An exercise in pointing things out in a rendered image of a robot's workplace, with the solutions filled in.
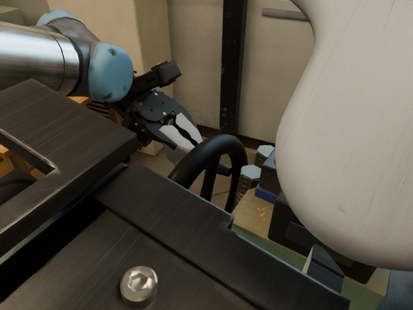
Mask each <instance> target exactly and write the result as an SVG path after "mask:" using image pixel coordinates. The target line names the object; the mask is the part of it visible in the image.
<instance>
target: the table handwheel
mask: <svg viewBox="0 0 413 310"><path fill-rule="evenodd" d="M223 154H228V155H229V157H230V160H231V165H232V178H231V184H230V190H229V195H228V198H227V202H226V206H225V209H224V210H225V211H227V212H228V213H230V214H231V212H232V208H233V204H234V200H235V196H236V194H235V192H236V191H237V187H238V184H237V183H238V179H239V178H240V173H241V168H242V167H243V166H246V165H248V158H247V154H246V150H245V147H244V145H243V144H242V142H241V141H240V140H239V139H238V138H236V137H235V136H233V135H229V134H219V135H214V136H212V137H210V138H207V139H206V140H204V141H202V142H201V143H199V144H198V145H197V146H195V147H194V148H193V149H191V150H190V151H189V152H188V153H187V154H186V155H185V156H184V157H183V158H182V159H181V160H180V162H179V163H178V164H177V165H176V167H175V168H174V169H173V170H172V171H171V173H170V174H169V176H168V177H167V178H169V179H170V180H172V181H174V182H175V183H177V184H179V185H181V186H183V187H184V188H186V189H188V190H189V188H190V187H191V185H192V184H193V182H194V181H195V180H196V179H197V177H198V176H199V175H200V174H201V172H202V171H203V170H204V169H205V168H206V169H205V176H204V179H203V185H202V189H201V192H200V197H202V198H204V199H205V200H207V201H209V202H211V197H212V193H213V186H214V181H215V178H216V174H217V171H218V166H219V161H220V158H221V155H223Z"/></svg>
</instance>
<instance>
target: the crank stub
mask: <svg viewBox="0 0 413 310"><path fill-rule="evenodd" d="M231 172H232V168H231V167H229V166H227V165H225V164H224V163H222V162H220V161H219V166H218V171H217V174H218V175H224V176H226V177H229V176H230V175H231Z"/></svg>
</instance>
